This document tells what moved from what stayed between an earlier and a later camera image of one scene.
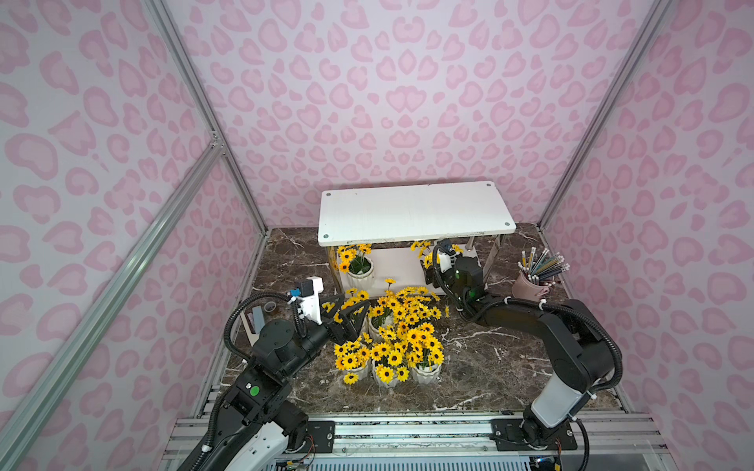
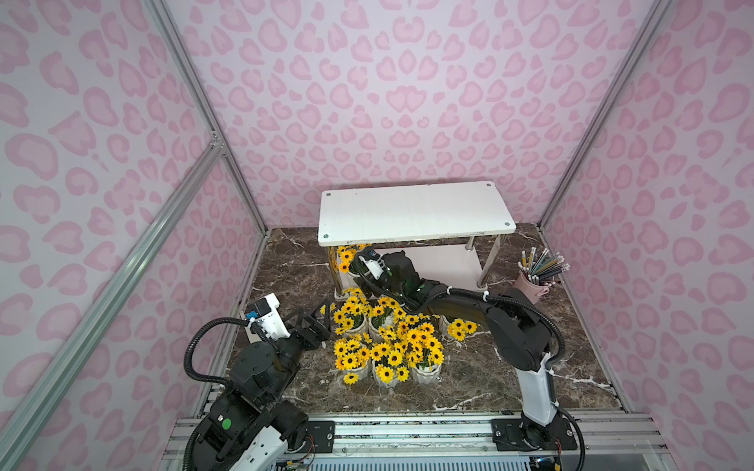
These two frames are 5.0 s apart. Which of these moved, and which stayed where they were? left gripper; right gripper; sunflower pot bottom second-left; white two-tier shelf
Moved: right gripper; sunflower pot bottom second-left; left gripper
Stayed: white two-tier shelf
